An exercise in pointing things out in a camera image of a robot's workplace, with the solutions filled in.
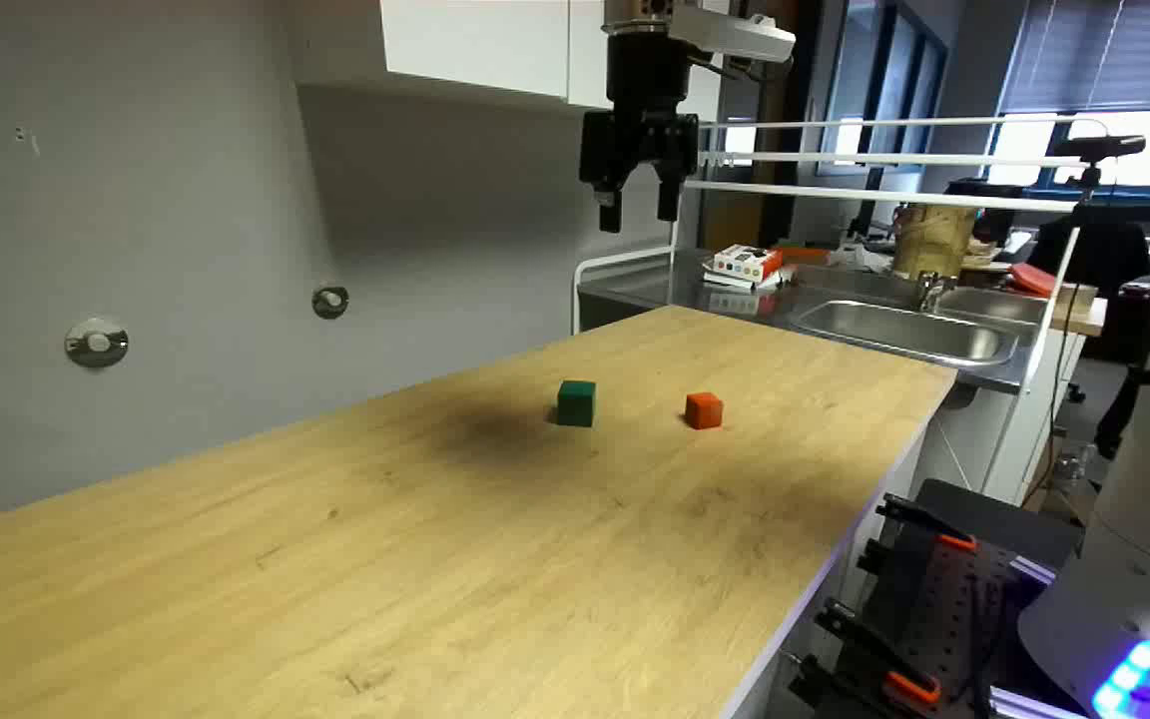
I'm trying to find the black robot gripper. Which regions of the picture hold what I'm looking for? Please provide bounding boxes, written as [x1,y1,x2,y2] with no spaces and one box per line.
[580,26,708,237]

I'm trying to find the red block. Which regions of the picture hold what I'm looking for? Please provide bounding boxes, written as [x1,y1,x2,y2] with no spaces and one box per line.
[680,386,728,434]

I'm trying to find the grey robot base with blue light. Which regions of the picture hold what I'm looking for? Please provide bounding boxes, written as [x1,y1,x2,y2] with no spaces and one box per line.
[1013,229,1150,719]

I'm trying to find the green block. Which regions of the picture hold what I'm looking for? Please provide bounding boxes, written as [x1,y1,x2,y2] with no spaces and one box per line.
[552,375,599,431]

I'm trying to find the red and white box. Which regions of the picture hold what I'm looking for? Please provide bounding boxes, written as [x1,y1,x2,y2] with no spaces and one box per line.
[703,241,781,292]

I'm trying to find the beige jar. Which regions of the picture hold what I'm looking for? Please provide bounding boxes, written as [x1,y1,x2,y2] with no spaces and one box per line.
[889,195,979,286]

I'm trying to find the stainless steel sink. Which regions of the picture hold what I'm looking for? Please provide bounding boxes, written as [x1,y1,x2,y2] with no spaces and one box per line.
[777,292,1034,375]

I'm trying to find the window blinds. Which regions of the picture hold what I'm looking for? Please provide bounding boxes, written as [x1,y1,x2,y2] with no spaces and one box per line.
[997,0,1150,118]

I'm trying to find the black and orange clamp tool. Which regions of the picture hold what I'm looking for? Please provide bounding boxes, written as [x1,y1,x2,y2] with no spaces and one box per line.
[781,487,1086,719]

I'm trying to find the white wall cabinet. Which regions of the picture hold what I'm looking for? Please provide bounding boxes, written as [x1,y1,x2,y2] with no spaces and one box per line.
[291,0,728,123]

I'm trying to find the small round wall socket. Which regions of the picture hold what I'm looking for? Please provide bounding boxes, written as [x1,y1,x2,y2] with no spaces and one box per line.
[309,280,351,323]

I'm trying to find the black camera on tripod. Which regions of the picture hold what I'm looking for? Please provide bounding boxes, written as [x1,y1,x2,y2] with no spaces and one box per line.
[1043,129,1150,202]

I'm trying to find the large round wall socket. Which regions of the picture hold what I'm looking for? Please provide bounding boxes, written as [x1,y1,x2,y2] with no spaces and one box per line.
[58,312,134,375]

